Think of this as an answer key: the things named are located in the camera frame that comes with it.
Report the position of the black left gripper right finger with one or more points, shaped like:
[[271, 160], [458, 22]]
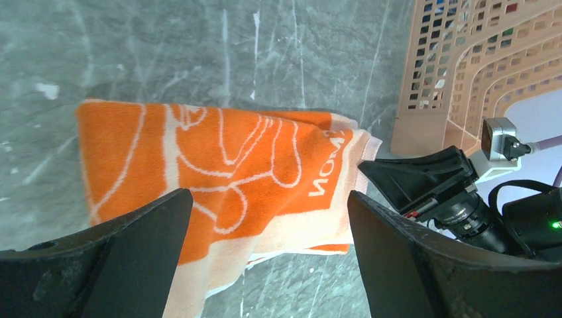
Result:
[[409, 270]]

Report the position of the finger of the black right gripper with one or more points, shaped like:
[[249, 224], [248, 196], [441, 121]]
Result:
[[410, 184]]

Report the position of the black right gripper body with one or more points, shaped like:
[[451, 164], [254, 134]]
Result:
[[528, 227]]

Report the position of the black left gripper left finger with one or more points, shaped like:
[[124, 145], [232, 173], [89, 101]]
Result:
[[123, 267]]

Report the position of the orange and cream towel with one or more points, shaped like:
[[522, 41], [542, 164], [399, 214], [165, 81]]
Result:
[[264, 183]]

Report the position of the pink plastic file organizer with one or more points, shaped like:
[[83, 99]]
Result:
[[471, 60]]

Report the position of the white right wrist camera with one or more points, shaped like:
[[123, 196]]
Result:
[[500, 150]]

